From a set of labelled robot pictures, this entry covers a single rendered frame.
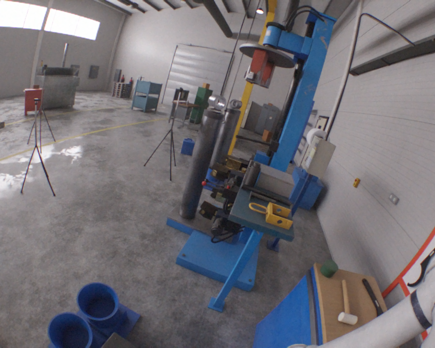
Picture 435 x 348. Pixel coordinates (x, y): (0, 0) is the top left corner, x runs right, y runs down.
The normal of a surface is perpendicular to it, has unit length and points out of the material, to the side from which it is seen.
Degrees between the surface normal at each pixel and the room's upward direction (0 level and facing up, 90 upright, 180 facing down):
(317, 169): 90
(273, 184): 90
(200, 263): 0
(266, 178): 90
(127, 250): 0
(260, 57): 90
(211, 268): 0
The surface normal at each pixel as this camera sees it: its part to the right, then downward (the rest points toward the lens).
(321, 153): -0.25, 0.32
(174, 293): 0.27, -0.88
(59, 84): 0.90, 0.37
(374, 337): -0.92, -0.36
